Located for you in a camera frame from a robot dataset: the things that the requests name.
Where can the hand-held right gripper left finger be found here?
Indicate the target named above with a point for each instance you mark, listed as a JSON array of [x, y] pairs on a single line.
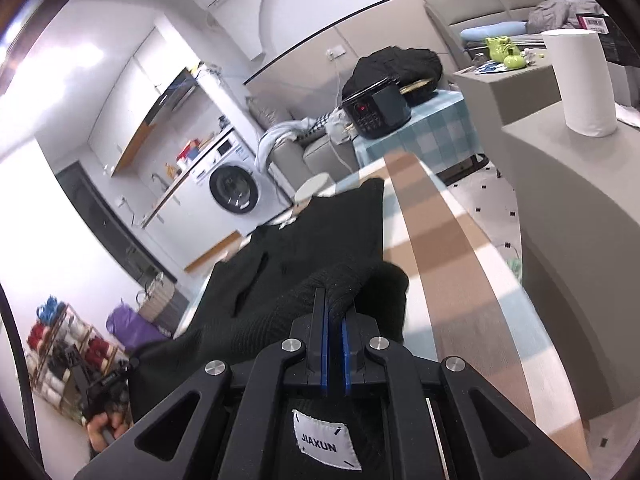
[[323, 355]]

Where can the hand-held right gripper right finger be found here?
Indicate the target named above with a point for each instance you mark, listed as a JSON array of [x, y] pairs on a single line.
[[345, 360]]

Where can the black knit garment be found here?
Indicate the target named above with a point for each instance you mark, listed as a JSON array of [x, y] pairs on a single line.
[[300, 240]]

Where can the grey clothes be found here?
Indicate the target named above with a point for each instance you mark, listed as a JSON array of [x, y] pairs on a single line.
[[560, 17]]

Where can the person's left hand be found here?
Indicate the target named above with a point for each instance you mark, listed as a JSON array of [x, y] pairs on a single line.
[[102, 427]]

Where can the purple bag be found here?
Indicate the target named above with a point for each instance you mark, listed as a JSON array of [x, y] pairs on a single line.
[[130, 327]]

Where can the wicker basket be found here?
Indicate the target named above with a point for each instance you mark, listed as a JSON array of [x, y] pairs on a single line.
[[157, 300]]

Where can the brown blue checked blanket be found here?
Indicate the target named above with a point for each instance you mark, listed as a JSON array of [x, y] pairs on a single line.
[[440, 260]]

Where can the dark door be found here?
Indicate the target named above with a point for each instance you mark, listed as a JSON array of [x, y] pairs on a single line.
[[110, 225]]

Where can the white round stool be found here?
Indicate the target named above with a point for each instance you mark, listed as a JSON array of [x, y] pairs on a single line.
[[312, 187]]

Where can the white washing machine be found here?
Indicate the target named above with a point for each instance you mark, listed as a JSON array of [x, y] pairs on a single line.
[[235, 192]]

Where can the grey sofa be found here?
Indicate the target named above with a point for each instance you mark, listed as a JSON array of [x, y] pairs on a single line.
[[292, 160]]

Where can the kitchen counter with wooden edge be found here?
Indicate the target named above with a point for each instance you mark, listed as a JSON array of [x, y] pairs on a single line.
[[165, 195]]

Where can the white blanket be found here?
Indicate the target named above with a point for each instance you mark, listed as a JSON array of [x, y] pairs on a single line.
[[277, 137]]

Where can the side table with checked cloth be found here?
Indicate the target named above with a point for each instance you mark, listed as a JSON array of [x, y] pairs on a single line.
[[435, 125]]

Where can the black countertop appliance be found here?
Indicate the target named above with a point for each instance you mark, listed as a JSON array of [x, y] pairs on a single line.
[[385, 110]]

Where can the large grey cabinet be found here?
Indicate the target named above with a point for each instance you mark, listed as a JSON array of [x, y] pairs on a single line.
[[575, 210]]

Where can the black range hood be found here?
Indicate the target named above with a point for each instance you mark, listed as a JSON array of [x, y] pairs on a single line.
[[170, 97]]

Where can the black bag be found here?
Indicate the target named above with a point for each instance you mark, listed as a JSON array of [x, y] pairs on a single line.
[[395, 65]]

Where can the small grey cabinet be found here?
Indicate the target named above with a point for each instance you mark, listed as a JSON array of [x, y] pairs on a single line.
[[520, 95]]

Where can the green toy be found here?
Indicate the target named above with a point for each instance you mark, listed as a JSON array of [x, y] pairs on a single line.
[[502, 50]]

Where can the blue pillow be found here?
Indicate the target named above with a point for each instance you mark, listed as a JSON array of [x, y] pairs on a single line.
[[492, 32]]

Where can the white paper towel roll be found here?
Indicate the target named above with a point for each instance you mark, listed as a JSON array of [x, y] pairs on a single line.
[[580, 85]]

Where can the beige sofa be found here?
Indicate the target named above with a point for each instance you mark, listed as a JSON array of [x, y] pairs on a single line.
[[480, 2]]

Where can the black box with pink label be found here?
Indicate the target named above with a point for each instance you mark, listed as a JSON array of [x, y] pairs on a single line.
[[607, 35]]

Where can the white wall cabinet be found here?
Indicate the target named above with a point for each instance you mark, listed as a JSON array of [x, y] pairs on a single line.
[[130, 100]]

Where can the white wall socket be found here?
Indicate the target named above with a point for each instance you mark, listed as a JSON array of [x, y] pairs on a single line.
[[336, 53]]

